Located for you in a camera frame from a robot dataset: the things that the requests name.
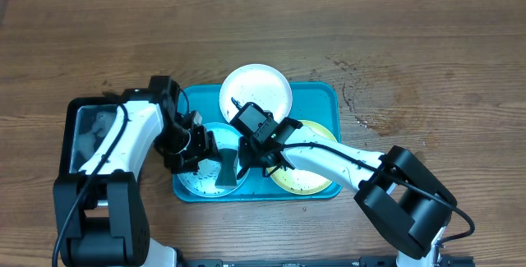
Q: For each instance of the white plate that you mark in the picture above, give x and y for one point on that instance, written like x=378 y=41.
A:
x=259 y=84

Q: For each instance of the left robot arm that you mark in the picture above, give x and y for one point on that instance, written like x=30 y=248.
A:
x=100 y=215

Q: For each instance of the yellow-green plate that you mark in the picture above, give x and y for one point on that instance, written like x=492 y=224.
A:
x=299 y=182

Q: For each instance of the green scouring sponge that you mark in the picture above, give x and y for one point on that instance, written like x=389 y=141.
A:
x=227 y=177

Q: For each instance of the light blue plate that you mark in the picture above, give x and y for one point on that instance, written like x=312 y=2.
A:
x=194 y=187

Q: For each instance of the black plastic water tray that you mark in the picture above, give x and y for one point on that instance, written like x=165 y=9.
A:
x=88 y=122

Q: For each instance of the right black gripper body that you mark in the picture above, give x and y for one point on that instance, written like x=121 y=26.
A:
x=245 y=157

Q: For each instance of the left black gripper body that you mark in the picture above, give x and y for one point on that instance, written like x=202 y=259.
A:
x=180 y=145

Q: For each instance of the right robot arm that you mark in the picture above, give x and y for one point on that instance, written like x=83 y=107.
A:
x=408 y=206

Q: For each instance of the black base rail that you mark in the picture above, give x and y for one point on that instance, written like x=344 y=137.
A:
x=365 y=261

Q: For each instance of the teal plastic serving tray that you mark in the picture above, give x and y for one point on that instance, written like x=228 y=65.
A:
x=312 y=101

